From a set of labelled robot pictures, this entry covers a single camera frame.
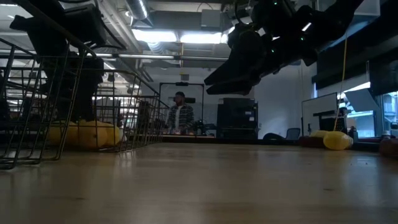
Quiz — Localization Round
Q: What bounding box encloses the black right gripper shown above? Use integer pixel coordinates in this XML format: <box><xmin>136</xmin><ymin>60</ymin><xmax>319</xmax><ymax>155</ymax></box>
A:
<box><xmin>204</xmin><ymin>0</ymin><xmax>315</xmax><ymax>96</ymax></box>

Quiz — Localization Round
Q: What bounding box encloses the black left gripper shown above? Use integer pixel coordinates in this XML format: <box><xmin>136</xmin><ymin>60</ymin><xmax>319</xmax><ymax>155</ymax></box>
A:
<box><xmin>9</xmin><ymin>2</ymin><xmax>108</xmax><ymax>121</ymax></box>

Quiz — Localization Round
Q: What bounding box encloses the black cabinet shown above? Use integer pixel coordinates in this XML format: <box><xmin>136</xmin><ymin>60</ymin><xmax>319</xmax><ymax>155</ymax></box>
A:
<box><xmin>216</xmin><ymin>98</ymin><xmax>259</xmax><ymax>139</ymax></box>

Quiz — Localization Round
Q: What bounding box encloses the fluorescent ceiling light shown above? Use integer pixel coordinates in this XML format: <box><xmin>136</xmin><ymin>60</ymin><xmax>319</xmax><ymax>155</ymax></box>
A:
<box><xmin>179</xmin><ymin>31</ymin><xmax>223</xmax><ymax>44</ymax></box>
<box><xmin>132</xmin><ymin>29</ymin><xmax>178</xmax><ymax>43</ymax></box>

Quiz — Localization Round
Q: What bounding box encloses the long horizontal metal pipe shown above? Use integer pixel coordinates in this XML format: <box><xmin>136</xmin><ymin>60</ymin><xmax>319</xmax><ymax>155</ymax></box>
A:
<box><xmin>102</xmin><ymin>53</ymin><xmax>229</xmax><ymax>65</ymax></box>

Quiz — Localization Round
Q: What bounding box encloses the grey ceiling junction box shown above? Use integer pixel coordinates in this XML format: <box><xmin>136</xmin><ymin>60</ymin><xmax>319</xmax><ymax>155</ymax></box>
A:
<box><xmin>201</xmin><ymin>9</ymin><xmax>222</xmax><ymax>28</ymax></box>

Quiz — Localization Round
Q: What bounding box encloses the distant wooden table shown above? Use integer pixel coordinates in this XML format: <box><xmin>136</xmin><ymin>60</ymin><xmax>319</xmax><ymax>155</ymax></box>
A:
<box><xmin>161</xmin><ymin>133</ymin><xmax>215</xmax><ymax>138</ymax></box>

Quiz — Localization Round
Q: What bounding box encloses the person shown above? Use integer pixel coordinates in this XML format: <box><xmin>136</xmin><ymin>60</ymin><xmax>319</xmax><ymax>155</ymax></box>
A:
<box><xmin>167</xmin><ymin>91</ymin><xmax>196</xmax><ymax>135</ymax></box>

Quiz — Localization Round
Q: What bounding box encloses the grey office chair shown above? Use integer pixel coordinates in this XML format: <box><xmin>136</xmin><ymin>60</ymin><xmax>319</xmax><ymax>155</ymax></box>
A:
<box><xmin>285</xmin><ymin>127</ymin><xmax>302</xmax><ymax>141</ymax></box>

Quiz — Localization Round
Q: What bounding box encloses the whiteboard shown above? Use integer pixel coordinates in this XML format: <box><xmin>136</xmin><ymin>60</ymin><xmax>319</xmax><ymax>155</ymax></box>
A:
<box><xmin>301</xmin><ymin>92</ymin><xmax>340</xmax><ymax>136</ymax></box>

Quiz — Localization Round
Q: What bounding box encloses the rectangular wire basket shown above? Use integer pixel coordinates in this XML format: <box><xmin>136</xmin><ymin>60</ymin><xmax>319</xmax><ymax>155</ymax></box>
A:
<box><xmin>40</xmin><ymin>70</ymin><xmax>162</xmax><ymax>153</ymax></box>
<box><xmin>0</xmin><ymin>0</ymin><xmax>98</xmax><ymax>170</ymax></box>
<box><xmin>93</xmin><ymin>93</ymin><xmax>171</xmax><ymax>147</ymax></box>

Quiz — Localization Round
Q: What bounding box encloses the black portal frame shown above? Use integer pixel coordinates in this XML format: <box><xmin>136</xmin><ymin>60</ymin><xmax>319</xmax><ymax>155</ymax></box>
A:
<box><xmin>158</xmin><ymin>82</ymin><xmax>205</xmax><ymax>136</ymax></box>

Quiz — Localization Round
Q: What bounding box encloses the black aluminium table frame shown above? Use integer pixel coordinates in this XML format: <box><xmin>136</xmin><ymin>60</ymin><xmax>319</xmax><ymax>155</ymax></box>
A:
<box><xmin>161</xmin><ymin>136</ymin><xmax>388</xmax><ymax>154</ymax></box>

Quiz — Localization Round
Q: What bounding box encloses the round silver air duct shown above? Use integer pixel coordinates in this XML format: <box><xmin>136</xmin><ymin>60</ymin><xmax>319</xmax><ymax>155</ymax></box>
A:
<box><xmin>126</xmin><ymin>0</ymin><xmax>154</xmax><ymax>27</ymax></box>

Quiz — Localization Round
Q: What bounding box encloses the hanging yellow cable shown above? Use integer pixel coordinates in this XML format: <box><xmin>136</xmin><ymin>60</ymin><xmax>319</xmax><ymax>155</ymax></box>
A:
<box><xmin>333</xmin><ymin>30</ymin><xmax>348</xmax><ymax>131</ymax></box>

